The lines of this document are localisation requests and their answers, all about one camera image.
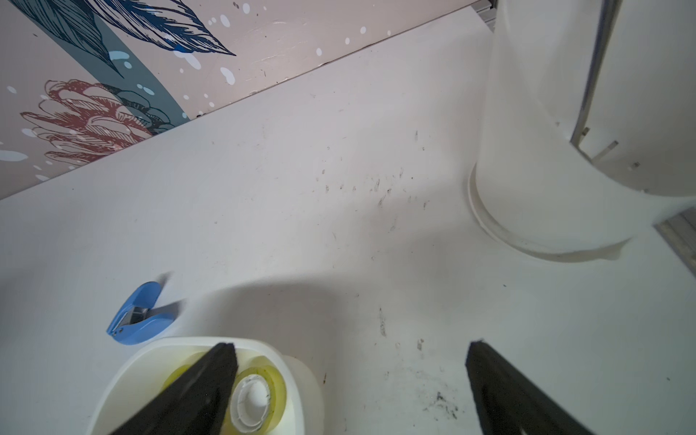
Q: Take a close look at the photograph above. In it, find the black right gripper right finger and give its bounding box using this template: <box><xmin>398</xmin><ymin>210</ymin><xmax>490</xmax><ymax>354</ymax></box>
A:
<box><xmin>466</xmin><ymin>341</ymin><xmax>590</xmax><ymax>434</ymax></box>

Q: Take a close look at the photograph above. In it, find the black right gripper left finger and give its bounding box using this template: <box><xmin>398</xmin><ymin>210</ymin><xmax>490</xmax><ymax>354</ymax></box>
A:
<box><xmin>114</xmin><ymin>343</ymin><xmax>239</xmax><ymax>434</ymax></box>

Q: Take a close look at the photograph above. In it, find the yellow tape roll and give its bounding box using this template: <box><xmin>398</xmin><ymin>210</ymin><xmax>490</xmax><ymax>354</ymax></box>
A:
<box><xmin>221</xmin><ymin>364</ymin><xmax>287</xmax><ymax>434</ymax></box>
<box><xmin>161</xmin><ymin>352</ymin><xmax>205</xmax><ymax>392</ymax></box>

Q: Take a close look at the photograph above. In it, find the yellow tape roll front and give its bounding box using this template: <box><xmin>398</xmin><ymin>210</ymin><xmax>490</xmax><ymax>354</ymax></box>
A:
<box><xmin>161</xmin><ymin>352</ymin><xmax>205</xmax><ymax>392</ymax></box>

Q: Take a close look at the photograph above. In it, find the white storage box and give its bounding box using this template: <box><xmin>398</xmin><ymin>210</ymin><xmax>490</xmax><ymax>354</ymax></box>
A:
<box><xmin>87</xmin><ymin>337</ymin><xmax>324</xmax><ymax>434</ymax></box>

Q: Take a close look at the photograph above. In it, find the blue tape cutter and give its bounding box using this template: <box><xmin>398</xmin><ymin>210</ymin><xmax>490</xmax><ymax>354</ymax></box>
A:
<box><xmin>106</xmin><ymin>281</ymin><xmax>177</xmax><ymax>345</ymax></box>

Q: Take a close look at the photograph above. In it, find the white utensil holder cup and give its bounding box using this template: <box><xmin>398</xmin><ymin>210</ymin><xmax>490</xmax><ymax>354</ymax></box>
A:
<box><xmin>468</xmin><ymin>1</ymin><xmax>695</xmax><ymax>262</ymax></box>

